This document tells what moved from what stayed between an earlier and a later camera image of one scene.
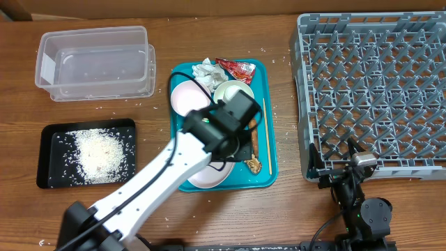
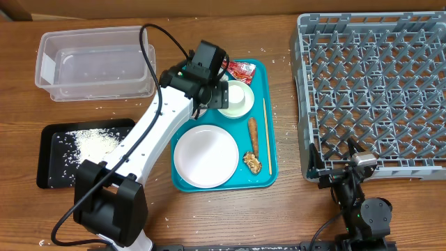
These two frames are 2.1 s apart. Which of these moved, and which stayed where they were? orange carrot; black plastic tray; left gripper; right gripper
Moved: left gripper
Stayed: orange carrot; black plastic tray; right gripper
